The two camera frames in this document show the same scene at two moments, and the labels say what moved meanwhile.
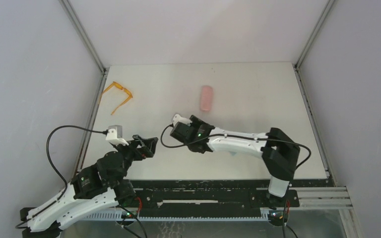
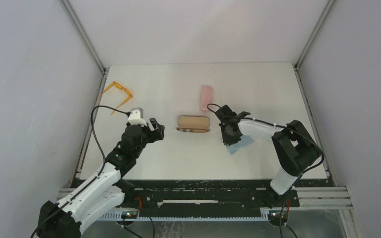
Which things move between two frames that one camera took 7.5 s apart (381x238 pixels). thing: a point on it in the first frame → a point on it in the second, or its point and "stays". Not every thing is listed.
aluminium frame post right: (328, 6) stays
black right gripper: (194, 121) → (227, 116)
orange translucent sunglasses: (119, 86) stays
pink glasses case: (206, 98) stays
